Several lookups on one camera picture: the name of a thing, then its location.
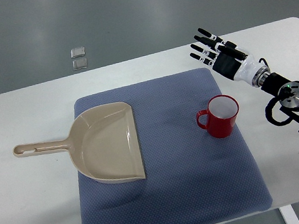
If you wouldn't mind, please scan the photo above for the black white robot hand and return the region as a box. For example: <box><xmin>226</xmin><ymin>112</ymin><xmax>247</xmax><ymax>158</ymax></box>
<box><xmin>190</xmin><ymin>28</ymin><xmax>271</xmax><ymax>87</ymax></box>

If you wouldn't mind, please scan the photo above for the red cup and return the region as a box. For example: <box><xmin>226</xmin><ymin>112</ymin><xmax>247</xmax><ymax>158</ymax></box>
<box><xmin>196</xmin><ymin>94</ymin><xmax>240</xmax><ymax>139</ymax></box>

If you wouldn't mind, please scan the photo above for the beige plastic dustpan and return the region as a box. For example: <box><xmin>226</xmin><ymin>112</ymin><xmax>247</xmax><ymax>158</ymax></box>
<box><xmin>13</xmin><ymin>102</ymin><xmax>146</xmax><ymax>184</ymax></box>

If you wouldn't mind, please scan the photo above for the lower silver floor plate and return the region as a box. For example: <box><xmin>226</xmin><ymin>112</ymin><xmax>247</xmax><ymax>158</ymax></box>
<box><xmin>72</xmin><ymin>57</ymin><xmax>88</xmax><ymax>70</ymax></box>

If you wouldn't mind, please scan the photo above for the silver floor plate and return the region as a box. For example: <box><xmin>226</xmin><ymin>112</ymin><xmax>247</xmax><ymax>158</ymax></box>
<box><xmin>70</xmin><ymin>47</ymin><xmax>86</xmax><ymax>59</ymax></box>
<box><xmin>72</xmin><ymin>57</ymin><xmax>88</xmax><ymax>70</ymax></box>

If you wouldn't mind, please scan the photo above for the upper silver floor plate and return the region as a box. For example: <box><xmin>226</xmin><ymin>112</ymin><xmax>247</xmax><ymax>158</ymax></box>
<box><xmin>70</xmin><ymin>47</ymin><xmax>86</xmax><ymax>59</ymax></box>

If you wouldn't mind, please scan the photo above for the white table leg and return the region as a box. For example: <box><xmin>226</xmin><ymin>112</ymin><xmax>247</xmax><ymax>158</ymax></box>
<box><xmin>279</xmin><ymin>205</ymin><xmax>299</xmax><ymax>224</ymax></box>

